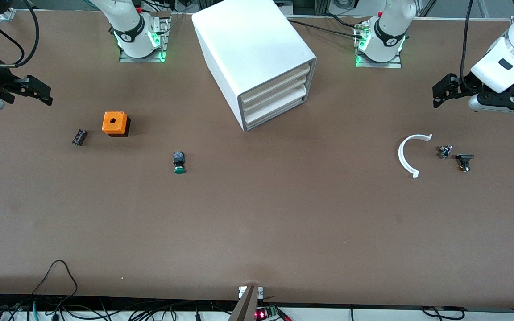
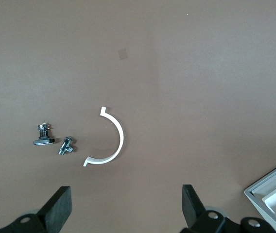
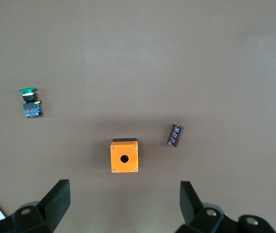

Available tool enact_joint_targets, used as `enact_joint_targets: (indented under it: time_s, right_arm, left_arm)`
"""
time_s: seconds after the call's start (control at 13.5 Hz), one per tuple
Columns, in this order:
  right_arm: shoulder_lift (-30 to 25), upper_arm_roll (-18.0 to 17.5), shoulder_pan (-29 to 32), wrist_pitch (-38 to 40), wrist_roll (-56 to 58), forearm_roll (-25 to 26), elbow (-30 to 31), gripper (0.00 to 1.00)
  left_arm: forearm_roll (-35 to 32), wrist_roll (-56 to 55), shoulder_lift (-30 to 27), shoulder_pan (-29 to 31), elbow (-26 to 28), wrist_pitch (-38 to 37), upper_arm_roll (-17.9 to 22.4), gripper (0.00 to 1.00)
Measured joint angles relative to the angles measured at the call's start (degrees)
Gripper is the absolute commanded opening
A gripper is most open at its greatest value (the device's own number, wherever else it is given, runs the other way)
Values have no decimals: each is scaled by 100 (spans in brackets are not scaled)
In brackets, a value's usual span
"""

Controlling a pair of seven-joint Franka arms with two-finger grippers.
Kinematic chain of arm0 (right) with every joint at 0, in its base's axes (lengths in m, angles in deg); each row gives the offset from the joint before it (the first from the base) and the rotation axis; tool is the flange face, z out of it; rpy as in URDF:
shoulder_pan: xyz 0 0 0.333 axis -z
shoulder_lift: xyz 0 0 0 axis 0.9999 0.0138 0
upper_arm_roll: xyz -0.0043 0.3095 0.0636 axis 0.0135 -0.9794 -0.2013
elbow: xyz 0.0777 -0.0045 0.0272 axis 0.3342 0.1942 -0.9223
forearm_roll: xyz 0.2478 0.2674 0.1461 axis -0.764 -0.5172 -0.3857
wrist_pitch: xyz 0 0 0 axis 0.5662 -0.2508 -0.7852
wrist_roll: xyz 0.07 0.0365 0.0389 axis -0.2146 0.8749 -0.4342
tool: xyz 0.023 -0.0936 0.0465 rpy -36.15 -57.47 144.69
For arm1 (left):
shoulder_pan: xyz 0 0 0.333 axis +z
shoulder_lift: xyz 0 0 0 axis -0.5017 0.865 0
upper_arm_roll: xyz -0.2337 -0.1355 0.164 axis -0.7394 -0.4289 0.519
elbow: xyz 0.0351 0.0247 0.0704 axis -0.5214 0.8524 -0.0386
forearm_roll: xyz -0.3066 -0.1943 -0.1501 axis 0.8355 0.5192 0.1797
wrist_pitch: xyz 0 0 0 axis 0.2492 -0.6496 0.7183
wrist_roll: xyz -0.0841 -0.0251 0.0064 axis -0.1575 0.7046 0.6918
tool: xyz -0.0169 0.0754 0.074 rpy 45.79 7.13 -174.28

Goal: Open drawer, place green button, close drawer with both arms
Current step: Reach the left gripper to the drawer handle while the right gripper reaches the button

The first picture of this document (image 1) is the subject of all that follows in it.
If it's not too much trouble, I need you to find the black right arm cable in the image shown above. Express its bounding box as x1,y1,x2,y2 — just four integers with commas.
0,0,40,68

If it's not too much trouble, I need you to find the white lowest drawer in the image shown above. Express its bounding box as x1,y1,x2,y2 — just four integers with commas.
244,87,307,128

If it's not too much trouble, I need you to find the circuit board with red light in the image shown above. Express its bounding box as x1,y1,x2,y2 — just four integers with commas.
254,305,291,321

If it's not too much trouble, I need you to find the white curved plastic bracket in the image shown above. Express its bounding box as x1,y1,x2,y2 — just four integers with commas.
398,133,433,179

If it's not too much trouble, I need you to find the white drawer cabinet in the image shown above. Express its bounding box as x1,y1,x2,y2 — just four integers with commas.
191,0,318,132

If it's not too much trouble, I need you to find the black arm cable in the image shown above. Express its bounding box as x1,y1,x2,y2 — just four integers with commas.
460,0,477,91
0,0,40,68

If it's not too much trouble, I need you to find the black base power cable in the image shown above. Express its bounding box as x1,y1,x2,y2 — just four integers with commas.
287,13,365,40

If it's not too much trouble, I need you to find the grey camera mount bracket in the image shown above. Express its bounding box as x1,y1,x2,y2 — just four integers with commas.
228,285,264,321

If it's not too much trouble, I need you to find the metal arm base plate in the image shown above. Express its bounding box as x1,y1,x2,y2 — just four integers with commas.
355,25,403,69
119,17,170,63

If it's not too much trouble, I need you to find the small black switch part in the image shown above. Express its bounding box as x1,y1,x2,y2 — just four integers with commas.
456,153,475,173

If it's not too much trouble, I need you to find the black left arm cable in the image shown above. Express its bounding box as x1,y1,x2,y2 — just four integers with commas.
460,0,477,91

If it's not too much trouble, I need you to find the black looped table cable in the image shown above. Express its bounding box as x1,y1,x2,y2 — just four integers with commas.
31,259,79,305

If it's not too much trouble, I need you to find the orange button enclosure box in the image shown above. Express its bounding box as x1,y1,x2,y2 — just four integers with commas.
101,111,131,137

